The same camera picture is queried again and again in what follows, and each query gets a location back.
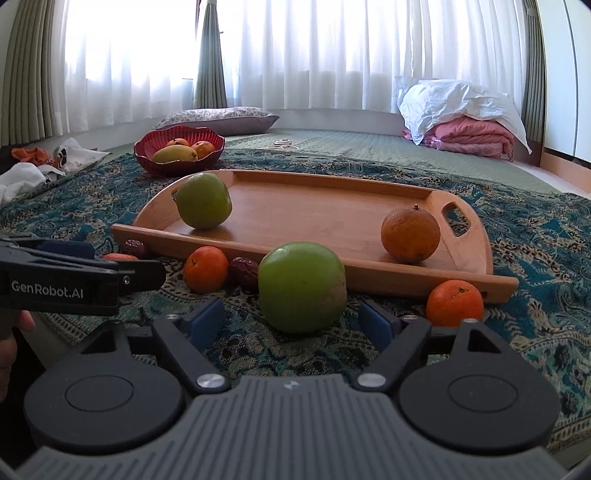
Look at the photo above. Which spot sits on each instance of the folded pink blanket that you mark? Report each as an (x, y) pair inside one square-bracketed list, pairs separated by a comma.
[(471, 136)]

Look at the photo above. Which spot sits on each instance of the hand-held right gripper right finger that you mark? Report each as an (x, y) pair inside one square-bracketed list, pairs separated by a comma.
[(376, 323)]

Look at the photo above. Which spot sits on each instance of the white wardrobe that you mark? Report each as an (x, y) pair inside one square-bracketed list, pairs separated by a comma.
[(568, 83)]

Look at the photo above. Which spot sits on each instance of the white sheer curtain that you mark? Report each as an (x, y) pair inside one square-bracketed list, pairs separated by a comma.
[(346, 50), (129, 60)]

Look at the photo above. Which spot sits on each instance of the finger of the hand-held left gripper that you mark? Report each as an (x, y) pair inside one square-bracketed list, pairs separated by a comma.
[(138, 276), (64, 250)]

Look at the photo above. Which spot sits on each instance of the crumpled plastic bag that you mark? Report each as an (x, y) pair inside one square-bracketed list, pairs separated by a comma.
[(81, 154)]

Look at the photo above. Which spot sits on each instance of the wooden serving tray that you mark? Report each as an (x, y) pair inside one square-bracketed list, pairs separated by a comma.
[(300, 212)]

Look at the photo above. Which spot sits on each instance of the green curtain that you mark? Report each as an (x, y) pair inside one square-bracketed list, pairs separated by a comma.
[(210, 60), (27, 69), (534, 83)]

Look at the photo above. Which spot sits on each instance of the white and pink bedding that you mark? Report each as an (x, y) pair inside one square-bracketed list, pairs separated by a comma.
[(457, 101)]

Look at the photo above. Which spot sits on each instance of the yellow mango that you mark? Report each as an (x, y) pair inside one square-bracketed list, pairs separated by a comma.
[(174, 153)]

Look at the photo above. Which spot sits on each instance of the green quilted bedspread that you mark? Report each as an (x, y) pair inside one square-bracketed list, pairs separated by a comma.
[(369, 150)]

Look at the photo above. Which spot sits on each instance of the small tangerine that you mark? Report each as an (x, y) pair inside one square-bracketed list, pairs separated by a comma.
[(206, 270), (455, 302), (119, 257)]

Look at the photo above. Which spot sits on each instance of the large orange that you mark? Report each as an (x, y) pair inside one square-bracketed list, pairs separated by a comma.
[(410, 235)]

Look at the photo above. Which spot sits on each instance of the red date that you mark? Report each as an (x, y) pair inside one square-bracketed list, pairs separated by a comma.
[(135, 248), (244, 273)]

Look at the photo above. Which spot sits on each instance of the teal patterned blanket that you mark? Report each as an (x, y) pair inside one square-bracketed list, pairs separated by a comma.
[(531, 258)]

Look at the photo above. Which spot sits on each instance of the green apple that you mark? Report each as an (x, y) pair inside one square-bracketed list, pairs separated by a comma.
[(302, 288), (203, 201)]

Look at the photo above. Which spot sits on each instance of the orange fruit in bowl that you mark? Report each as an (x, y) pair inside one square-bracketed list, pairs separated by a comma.
[(204, 149), (178, 141)]

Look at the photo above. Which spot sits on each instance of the floral pillow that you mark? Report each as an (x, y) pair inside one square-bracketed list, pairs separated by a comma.
[(217, 119)]

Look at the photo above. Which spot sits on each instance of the person's left hand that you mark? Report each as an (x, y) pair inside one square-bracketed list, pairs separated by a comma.
[(8, 364)]

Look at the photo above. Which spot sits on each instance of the red scalloped bowl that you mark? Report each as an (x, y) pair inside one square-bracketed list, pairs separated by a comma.
[(152, 161)]

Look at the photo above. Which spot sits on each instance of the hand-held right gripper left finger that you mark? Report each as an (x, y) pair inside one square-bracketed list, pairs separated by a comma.
[(208, 321)]

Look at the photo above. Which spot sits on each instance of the orange cloth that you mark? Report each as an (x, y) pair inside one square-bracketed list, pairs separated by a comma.
[(28, 155)]

